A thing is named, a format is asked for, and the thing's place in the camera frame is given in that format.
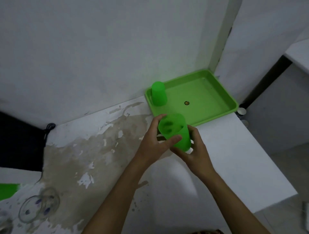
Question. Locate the person's left hand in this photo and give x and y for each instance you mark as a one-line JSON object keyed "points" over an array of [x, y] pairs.
{"points": [[148, 147]]}

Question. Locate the person's right hand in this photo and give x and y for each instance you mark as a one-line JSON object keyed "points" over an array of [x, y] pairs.
{"points": [[199, 160]]}

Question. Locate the person's left thumb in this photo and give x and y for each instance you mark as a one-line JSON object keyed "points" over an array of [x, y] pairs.
{"points": [[171, 141]]}

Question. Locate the person's right thumb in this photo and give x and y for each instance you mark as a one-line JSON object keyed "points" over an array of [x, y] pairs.
{"points": [[194, 135]]}

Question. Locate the green plastic cup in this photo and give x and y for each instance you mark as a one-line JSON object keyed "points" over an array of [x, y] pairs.
{"points": [[181, 142], [159, 95]]}

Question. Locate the person's left forearm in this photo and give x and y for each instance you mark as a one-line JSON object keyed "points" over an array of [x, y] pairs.
{"points": [[115, 200]]}

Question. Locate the person's right forearm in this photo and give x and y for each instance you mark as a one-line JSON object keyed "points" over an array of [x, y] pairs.
{"points": [[231, 205]]}

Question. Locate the green plastic tray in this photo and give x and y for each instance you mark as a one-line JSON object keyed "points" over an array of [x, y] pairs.
{"points": [[200, 96]]}

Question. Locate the white paper cup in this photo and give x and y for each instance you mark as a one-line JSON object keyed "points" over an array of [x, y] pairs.
{"points": [[241, 112]]}

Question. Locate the white side table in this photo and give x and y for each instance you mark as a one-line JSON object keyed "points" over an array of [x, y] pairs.
{"points": [[298, 54]]}

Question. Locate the clear glass with blue print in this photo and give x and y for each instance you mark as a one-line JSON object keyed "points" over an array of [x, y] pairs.
{"points": [[39, 205]]}

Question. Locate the green plastic object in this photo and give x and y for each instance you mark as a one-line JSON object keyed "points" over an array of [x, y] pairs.
{"points": [[7, 191]]}

